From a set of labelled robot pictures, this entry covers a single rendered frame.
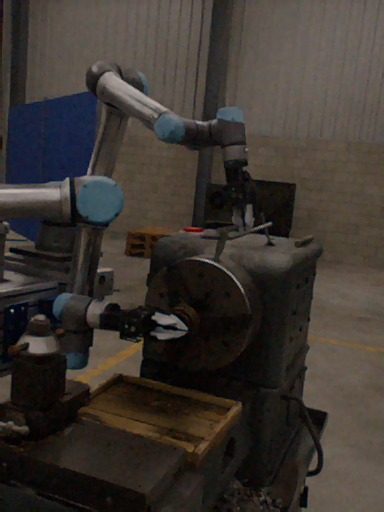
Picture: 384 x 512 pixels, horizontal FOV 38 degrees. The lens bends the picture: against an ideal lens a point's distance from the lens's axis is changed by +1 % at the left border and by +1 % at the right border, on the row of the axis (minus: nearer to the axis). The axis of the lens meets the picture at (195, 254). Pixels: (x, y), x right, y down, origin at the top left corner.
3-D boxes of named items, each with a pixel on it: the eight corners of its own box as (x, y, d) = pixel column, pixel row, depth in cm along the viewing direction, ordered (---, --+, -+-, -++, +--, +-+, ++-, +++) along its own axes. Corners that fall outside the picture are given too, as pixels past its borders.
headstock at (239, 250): (200, 319, 232) (209, 227, 226) (313, 341, 215) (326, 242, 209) (132, 357, 177) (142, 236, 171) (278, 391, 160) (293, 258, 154)
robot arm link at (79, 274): (77, 171, 157) (51, 337, 162) (79, 172, 146) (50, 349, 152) (118, 179, 160) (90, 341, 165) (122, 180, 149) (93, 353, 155)
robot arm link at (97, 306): (102, 324, 146) (104, 294, 145) (117, 327, 145) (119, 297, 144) (85, 330, 140) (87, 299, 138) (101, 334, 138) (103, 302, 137)
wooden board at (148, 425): (116, 385, 153) (118, 371, 152) (241, 417, 140) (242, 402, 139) (49, 428, 125) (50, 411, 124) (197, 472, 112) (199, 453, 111)
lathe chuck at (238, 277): (145, 339, 167) (172, 240, 160) (241, 380, 157) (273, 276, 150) (131, 346, 159) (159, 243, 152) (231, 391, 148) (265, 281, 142)
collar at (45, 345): (34, 339, 105) (35, 324, 105) (70, 347, 102) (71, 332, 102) (5, 350, 98) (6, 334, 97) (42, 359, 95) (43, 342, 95)
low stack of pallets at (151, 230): (149, 248, 1059) (151, 226, 1053) (191, 254, 1035) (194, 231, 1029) (122, 255, 940) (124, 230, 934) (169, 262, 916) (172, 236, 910)
